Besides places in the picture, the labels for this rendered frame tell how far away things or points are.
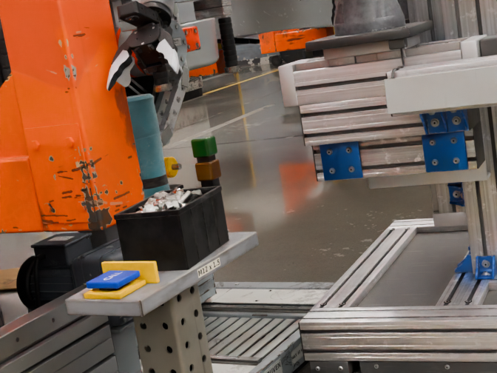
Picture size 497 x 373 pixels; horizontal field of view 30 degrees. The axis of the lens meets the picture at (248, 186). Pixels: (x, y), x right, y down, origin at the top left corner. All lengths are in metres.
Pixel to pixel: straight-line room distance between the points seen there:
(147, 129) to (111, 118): 0.40
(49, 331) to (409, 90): 0.84
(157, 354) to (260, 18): 3.32
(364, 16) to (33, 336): 0.92
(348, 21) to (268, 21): 2.98
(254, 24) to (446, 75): 3.21
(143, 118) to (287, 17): 2.67
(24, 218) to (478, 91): 0.96
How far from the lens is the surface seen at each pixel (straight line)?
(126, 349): 2.28
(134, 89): 2.66
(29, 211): 1.99
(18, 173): 1.98
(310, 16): 4.89
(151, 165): 2.32
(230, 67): 2.49
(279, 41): 8.48
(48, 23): 1.86
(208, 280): 2.78
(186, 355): 1.79
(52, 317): 1.89
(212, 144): 1.93
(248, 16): 4.95
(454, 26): 2.11
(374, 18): 1.95
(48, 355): 1.88
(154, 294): 1.63
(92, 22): 1.91
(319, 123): 2.01
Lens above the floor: 0.89
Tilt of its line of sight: 10 degrees down
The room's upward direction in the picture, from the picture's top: 9 degrees counter-clockwise
